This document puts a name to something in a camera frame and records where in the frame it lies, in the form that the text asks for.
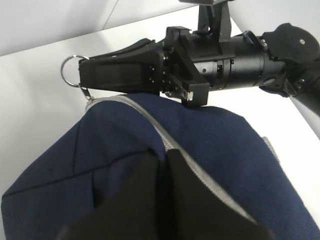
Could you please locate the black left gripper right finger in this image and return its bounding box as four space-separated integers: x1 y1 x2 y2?
167 149 274 240

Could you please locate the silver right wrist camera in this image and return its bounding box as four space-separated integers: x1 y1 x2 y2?
179 0 232 43

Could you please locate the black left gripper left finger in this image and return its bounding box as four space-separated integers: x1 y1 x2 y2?
57 150 160 240

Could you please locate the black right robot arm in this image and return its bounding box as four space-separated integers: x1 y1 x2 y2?
78 23 320 113

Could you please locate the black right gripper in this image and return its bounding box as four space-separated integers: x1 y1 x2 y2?
78 26 265 107

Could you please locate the navy blue lunch bag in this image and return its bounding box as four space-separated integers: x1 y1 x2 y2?
1 93 320 240

